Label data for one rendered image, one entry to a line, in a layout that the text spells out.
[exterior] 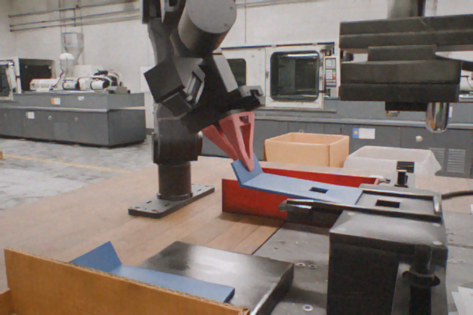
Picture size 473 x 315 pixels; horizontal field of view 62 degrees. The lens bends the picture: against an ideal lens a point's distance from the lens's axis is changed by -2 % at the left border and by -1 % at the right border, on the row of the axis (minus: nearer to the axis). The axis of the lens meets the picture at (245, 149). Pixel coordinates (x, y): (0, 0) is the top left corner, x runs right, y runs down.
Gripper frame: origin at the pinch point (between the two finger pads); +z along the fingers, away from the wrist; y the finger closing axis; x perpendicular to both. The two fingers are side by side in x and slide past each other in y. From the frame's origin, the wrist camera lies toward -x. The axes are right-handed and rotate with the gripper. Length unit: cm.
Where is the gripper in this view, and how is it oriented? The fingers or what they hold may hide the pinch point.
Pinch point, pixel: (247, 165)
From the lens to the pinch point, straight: 52.1
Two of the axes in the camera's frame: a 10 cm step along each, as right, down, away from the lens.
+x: 4.2, -1.6, 8.9
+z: 3.9, 9.2, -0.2
